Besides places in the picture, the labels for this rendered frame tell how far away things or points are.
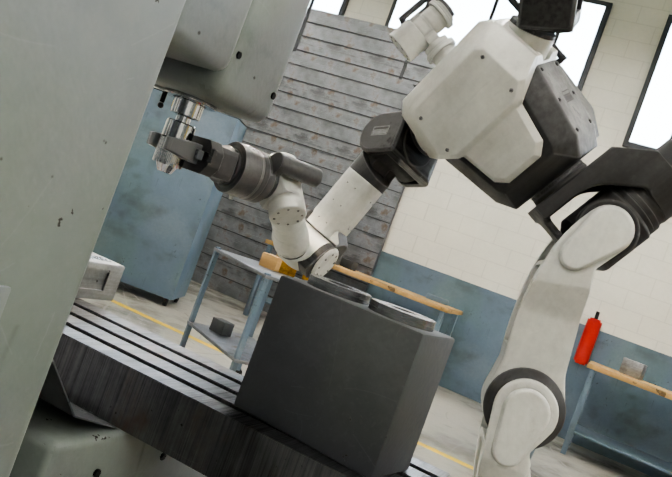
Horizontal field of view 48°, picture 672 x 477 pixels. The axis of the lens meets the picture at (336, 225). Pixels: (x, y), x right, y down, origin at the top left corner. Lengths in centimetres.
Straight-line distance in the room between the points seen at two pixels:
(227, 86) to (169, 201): 615
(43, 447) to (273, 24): 66
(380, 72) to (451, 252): 237
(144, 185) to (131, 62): 659
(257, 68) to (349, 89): 827
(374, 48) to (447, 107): 810
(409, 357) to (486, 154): 58
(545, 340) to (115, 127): 92
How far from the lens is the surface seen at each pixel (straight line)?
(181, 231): 720
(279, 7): 118
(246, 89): 114
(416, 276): 877
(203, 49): 101
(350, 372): 95
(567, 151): 138
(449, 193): 882
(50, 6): 65
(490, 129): 138
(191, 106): 119
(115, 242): 737
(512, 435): 138
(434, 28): 149
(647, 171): 144
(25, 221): 69
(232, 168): 121
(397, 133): 151
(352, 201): 154
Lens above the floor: 119
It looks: 1 degrees up
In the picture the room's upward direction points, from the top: 20 degrees clockwise
